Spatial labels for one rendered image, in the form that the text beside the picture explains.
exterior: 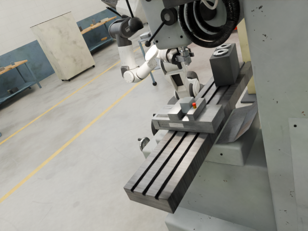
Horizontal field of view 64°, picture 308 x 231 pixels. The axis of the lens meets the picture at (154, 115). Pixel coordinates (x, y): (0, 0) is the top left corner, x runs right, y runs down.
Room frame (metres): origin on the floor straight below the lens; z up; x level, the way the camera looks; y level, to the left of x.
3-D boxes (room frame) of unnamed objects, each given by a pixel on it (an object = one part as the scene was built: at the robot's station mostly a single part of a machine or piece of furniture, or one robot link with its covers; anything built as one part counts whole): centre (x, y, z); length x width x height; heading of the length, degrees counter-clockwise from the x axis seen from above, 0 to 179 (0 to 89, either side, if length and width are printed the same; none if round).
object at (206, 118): (1.12, -0.16, 0.96); 0.35 x 0.15 x 0.11; 47
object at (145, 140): (1.51, 0.11, 0.61); 0.16 x 0.12 x 0.12; 47
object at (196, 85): (2.02, -0.36, 0.68); 0.21 x 0.20 x 0.13; 152
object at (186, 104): (1.10, -0.18, 1.02); 0.06 x 0.05 x 0.06; 137
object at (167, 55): (1.25, -0.22, 1.23); 0.13 x 0.12 x 0.10; 112
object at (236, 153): (1.17, -0.25, 0.77); 0.50 x 0.35 x 0.12; 47
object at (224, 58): (1.46, -0.54, 1.01); 0.22 x 0.12 x 0.20; 144
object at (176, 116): (1.13, -0.14, 1.00); 0.15 x 0.06 x 0.04; 137
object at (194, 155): (1.20, -0.27, 0.87); 1.24 x 0.23 x 0.08; 137
